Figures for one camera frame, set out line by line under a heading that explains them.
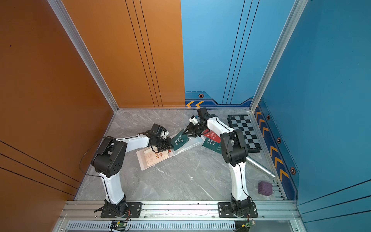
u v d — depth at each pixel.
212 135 1.03
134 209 0.74
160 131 0.83
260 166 0.87
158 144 0.83
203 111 0.83
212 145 0.99
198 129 0.85
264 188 0.76
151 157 0.92
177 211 0.75
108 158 0.52
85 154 0.91
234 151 0.57
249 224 0.69
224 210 0.72
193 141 0.94
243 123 1.06
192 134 0.88
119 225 0.72
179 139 0.95
